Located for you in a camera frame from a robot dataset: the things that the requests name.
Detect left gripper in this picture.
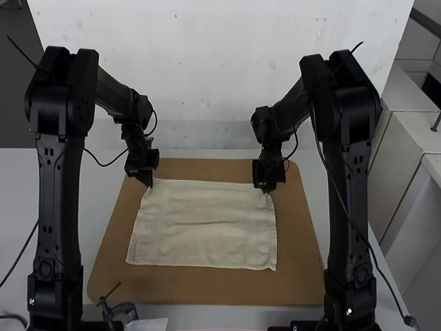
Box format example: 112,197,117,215
120,122,154,177

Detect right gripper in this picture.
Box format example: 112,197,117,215
252,143,276,189

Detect pale towel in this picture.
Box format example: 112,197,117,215
124,177,278,272

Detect cork mat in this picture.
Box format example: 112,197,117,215
86,157,331,307

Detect black clamp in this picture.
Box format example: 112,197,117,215
99,281,139,331

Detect silver foil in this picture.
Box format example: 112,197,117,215
123,317,170,331

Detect dark base panel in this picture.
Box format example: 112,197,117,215
81,321,124,331

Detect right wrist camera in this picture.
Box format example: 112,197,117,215
274,159,287,184

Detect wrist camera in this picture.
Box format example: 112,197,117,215
274,159,287,184
148,148,161,172

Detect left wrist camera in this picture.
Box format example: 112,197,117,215
148,148,161,172

